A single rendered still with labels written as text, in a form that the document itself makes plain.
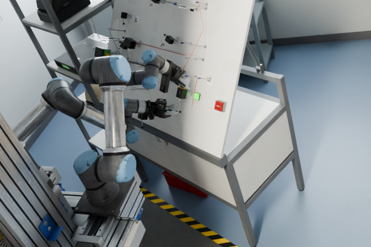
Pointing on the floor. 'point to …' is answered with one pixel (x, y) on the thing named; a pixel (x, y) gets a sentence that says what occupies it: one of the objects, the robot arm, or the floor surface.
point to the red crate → (182, 184)
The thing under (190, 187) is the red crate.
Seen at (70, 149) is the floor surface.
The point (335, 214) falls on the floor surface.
